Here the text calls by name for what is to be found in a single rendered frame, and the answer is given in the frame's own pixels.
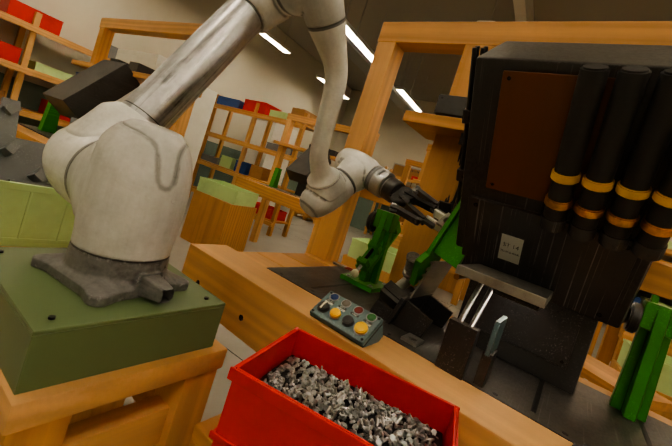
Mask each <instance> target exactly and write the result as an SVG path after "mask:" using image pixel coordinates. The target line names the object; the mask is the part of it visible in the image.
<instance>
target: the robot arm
mask: <svg viewBox="0 0 672 446"><path fill-rule="evenodd" d="M291 16H300V17H303V18H304V20H305V23H306V26H307V29H308V31H309V33H310V35H311V38H312V40H313V42H314V44H315V46H316V48H317V50H318V53H319V55H320V57H321V60H322V63H323V66H324V72H325V82H324V89H323V94H322V99H321V103H320V107H319V112H318V116H317V120H316V124H315V129H314V133H313V137H312V142H311V147H310V155H309V162H310V171H311V173H310V174H309V176H308V177H307V185H306V189H305V190H304V191H303V192H302V194H301V196H300V199H299V200H300V206H301V208H302V209H303V210H304V212H305V213H306V214H308V215H309V216H311V217H316V218H318V217H322V216H325V215H327V214H329V213H331V212H333V211H334V210H336V209H337V208H338V207H340V206H341V205H342V204H344V203H345V202H346V201H347V200H348V199H349V198H350V197H351V196H352V195H353V194H355V193H356V192H358V191H361V190H364V189H366V190H367V191H369V192H371V193H372V194H374V195H375V196H377V197H379V198H383V199H385V200H386V201H388V202H389V203H391V204H390V210H389V211H390V212H392V213H395V214H397V215H399V216H401V217H403V218H404V219H406V220H408V221H409V222H411V223H413V224H414V225H416V226H418V225H419V224H421V225H424V224H425V225H426V226H428V227H429V228H431V229H433V228H434V229H435V230H436V231H438V232H439V231H440V230H441V227H440V226H438V225H437V224H436V222H437V221H436V220H435V219H434V218H432V217H431V216H429V215H427V216H425V215H424V214H423V213H422V212H420V211H419V210H418V209H417V208H416V207H415V206H414V205H417V206H419V207H421V208H423V209H425V210H427V211H429V212H431V213H433V217H435V218H436V219H438V220H439V219H441V218H442V217H443V216H444V215H446V213H445V212H443V211H442V210H440V209H439V208H438V207H439V202H438V201H437V200H435V199H434V198H433V197H431V196H430V195H429V194H427V193H426V192H425V191H423V190H422V189H421V187H420V186H419V185H416V187H415V188H410V187H406V186H405V185H404V184H403V182H401V181H400V180H398V179H397V178H395V175H394V174H393V173H391V172H390V171H388V170H387V169H385V168H384V167H382V166H380V165H379V164H378V162H377V161H376V160H375V159H373V158H372V157H370V156H369V155H367V154H365V153H363V152H361V151H359V150H356V149H353V148H345V149H343V150H341V151H340V152H339V153H338V154H337V156H336V159H335V165H336V168H334V167H331V166H330V165H329V162H328V151H329V147H330V143H331V140H332V136H333V133H334V129H335V126H336V123H337V119H338V116H339V112H340V109H341V106H342V102H343V99H344V95H345V90H346V85H347V77H348V56H347V39H346V16H345V6H344V0H227V1H226V2H225V3H224V4H223V5H222V6H221V7H220V8H219V9H218V10H217V11H216V12H215V13H214V14H213V15H212V16H211V17H210V18H209V19H208V20H206V21H205V22H204V23H203V24H202V25H201V26H200V27H199V28H198V29H197V30H196V31H195V32H194V33H193V34H192V35H191V36H190V37H189V38H188V39H187V40H186V41H185V42H184V43H183V44H182V45H181V46H180V47H179V48H178V49H177V50H176V51H175V52H174V53H173V54H172V55H171V56H170V57H168V58H167V59H166V60H165V61H164V62H163V63H162V64H161V65H160V66H159V67H158V68H157V69H156V70H155V71H154V72H153V73H152V74H151V75H150V76H149V77H148V78H147V79H146V80H145V81H144V82H143V83H142V84H141V85H140V86H139V87H138V88H137V89H136V90H135V91H134V92H133V93H131V94H130V95H129V96H128V97H127V98H126V99H125V100H124V101H123V102H119V101H116V102H103V103H101V104H99V105H98V106H96V107H95V108H94V109H92V110H91V111H89V112H88V113H87V114H85V115H84V116H82V117H81V118H79V119H78V120H76V121H74V122H73V123H71V124H70V125H68V126H66V127H64V128H62V129H60V130H58V131H57V132H55V133H54V134H53V135H52V136H51V137H50V139H49V140H48V141H47V143H46V145H45V147H44V150H43V154H42V165H43V169H44V173H45V175H46V178H47V179H48V181H49V183H50V184H51V186H52V187H53V188H54V189H55V191H56V192H57V193H58V194H59V195H60V196H62V197H63V198H64V199H65V200H66V201H67V202H69V203H70V204H71V205H72V210H73V214H74V216H75V219H74V227H73V231H72V235H71V240H70V242H69V245H68V247H67V250H66V252H64V253H43V254H36V255H34V256H33V257H32V260H31V264H30V265H31V266H33V267H35V268H38V269H40V270H43V271H45V272H46V273H48V274H49V275H51V276H52V277H54V278H55V279H56V280H58V281H59V282H61V283H62V284H63V285H65V286H66V287H68V288H69V289H71V290H72V291H73V292H75V293H76V294H78V295H79V296H80V297H81V298H82V300H83V302H84V303H85V304H86V305H88V306H91V307H105V306H108V305H110V304H113V303H115V302H119V301H124V300H129V299H134V298H140V297H143V298H146V299H149V300H152V301H155V302H158V303H167V302H169V301H170V300H171V299H172V298H173V295H174V291H186V290H187V288H188V285H189V281H188V280H187V279H185V278H183V277H181V276H179V275H177V274H175V273H173V272H171V271H170V270H168V269H167V267H168V262H169V257H170V253H171V250H172V247H173V245H174V242H175V240H176V238H177V235H178V232H179V229H180V227H181V223H182V220H183V217H184V214H185V210H186V206H187V202H188V198H189V194H190V190H191V185H192V177H193V165H192V157H191V152H190V148H189V146H188V145H187V144H186V142H185V139H184V138H183V136H181V135H180V134H178V133H176V132H174V131H172V130H170V129H169V128H170V127H171V126H172V125H173V124H174V123H175V122H176V121H177V120H178V118H179V117H180V116H181V115H182V114H183V113H184V112H185V111H186V110H187V109H188V108H189V107H190V106H191V105H192V103H193V102H194V101H195V100H196V99H197V98H198V97H199V96H200V95H201V94H202V93H203V92H204V91H205V90H206V89H207V87H208V86H209V85H210V84H211V83H212V82H213V81H214V80H215V79H216V78H217V77H218V76H219V75H220V74H221V72H222V71H223V70H224V69H225V68H226V67H227V66H228V65H229V64H230V63H231V62H232V61H233V60H234V59H235V57H236V56H237V55H238V54H239V53H240V52H241V51H242V50H243V49H244V48H245V47H246V46H247V45H248V44H249V42H250V41H251V40H252V39H253V38H254V37H255V36H256V35H257V34H263V33H266V32H268V31H269V30H271V29H272V28H274V27H276V26H277V25H279V24H281V23H282V22H284V21H286V20H288V19H289V18H290V17H291ZM414 193H415V194H414ZM412 204H413V205H412ZM400 206H401V207H400Z"/></svg>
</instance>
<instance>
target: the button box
mask: <svg viewBox="0 0 672 446"><path fill-rule="evenodd" d="M332 294H337V293H335V292H333V291H330V292H329V293H328V294H327V295H326V296H325V297H324V298H323V299H322V300H321V301H327V302H328V303H329V309H328V310H327V311H320V310H319V309H318V304H319V303H320V302H321V301H320V302H319V303H317V304H316V305H315V306H314V307H313V308H312V309H311V310H310V316H312V317H314V318H315V319H317V320H318V321H320V322H322V323H323V324H325V325H327V326H328V327H330V328H331V329H333V330H335V331H336V332H338V333H339V334H341V335H343V336H344V337H346V338H348V339H349V340H351V341H352V342H354V343H356V344H357V345H359V346H360V347H362V348H363V347H367V346H370V345H372V344H374V343H377V342H379V341H380V339H381V338H382V337H383V319H382V318H381V317H379V316H377V315H376V314H374V313H371V312H370V311H368V310H366V309H364V308H363V307H362V308H363V312H362V313H359V314H358V313H355V311H354V309H355V308H356V307H361V306H359V305H357V304H355V303H353V302H351V301H350V300H349V301H350V302H351V304H350V305H349V306H347V307H345V306H343V305H342V302H343V301H344V300H347V299H346V298H344V297H342V296H340V295H339V294H338V295H339V298H338V299H337V300H332V299H331V298H330V296H331V295H332ZM333 308H338V309H339V310H340V311H341V315H340V317H338V318H332V317H331V316H330V311H331V310H332V309H333ZM368 314H374V315H376V319H375V320H374V321H370V320H368V319H367V315H368ZM346 315H350V316H352V317H353V324H352V325H349V326H346V325H344V324H343V322H342V319H343V317H344V316H346ZM357 322H364V323H366V324H367V326H368V331H367V332H366V333H365V334H362V335H360V334H357V333H356V332H355V331H354V326H355V324H356V323H357Z"/></svg>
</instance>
